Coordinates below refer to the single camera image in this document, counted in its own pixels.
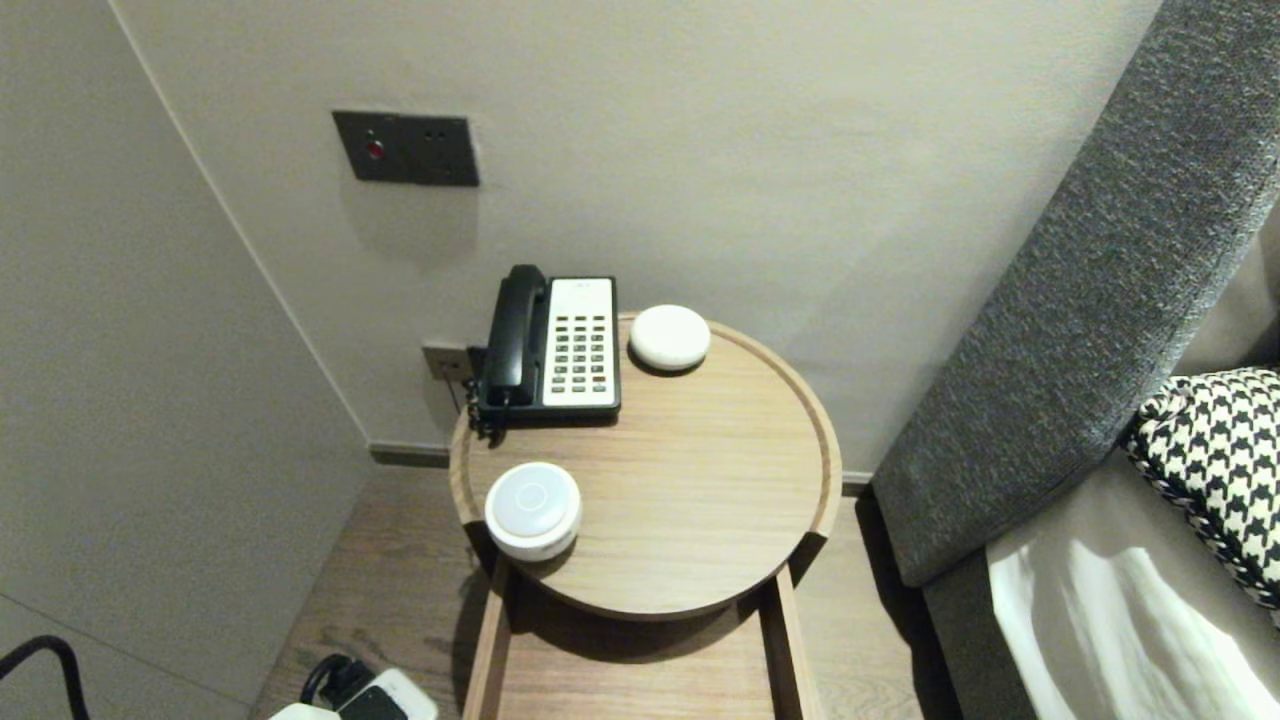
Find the white round night light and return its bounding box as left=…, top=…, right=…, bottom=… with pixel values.
left=484, top=461, right=583, bottom=563

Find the curved wooden table drawer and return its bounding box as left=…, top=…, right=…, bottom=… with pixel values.
left=462, top=558, right=823, bottom=720

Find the white pebble-shaped device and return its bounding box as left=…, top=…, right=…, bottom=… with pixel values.
left=628, top=304, right=711, bottom=374

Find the black white desk telephone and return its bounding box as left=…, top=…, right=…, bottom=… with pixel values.
left=478, top=277, right=621, bottom=421

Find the round wooden side table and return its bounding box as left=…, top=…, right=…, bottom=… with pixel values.
left=450, top=312, right=843, bottom=621

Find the black telephone handset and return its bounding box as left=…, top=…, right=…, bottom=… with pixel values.
left=483, top=264, right=549, bottom=407

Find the grey fabric bed base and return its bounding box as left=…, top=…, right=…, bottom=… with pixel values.
left=920, top=560, right=1046, bottom=720

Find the grey fabric headboard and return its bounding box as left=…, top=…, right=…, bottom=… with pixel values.
left=873, top=0, right=1280, bottom=589

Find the white bed sheet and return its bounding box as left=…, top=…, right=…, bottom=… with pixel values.
left=985, top=450, right=1280, bottom=720

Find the black white houndstooth pillow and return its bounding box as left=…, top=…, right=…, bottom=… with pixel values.
left=1122, top=368, right=1280, bottom=626

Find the black coiled phone cord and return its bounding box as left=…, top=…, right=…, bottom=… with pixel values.
left=462, top=378, right=509, bottom=443

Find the beige wall socket plate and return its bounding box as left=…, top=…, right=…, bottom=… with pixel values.
left=422, top=343, right=471, bottom=383

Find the dark wall switch panel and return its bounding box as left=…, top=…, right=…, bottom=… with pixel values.
left=332, top=110, right=481, bottom=188

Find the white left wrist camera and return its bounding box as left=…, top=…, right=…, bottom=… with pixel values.
left=268, top=667, right=441, bottom=720

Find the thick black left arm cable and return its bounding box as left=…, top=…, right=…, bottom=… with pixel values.
left=0, top=635, right=379, bottom=720

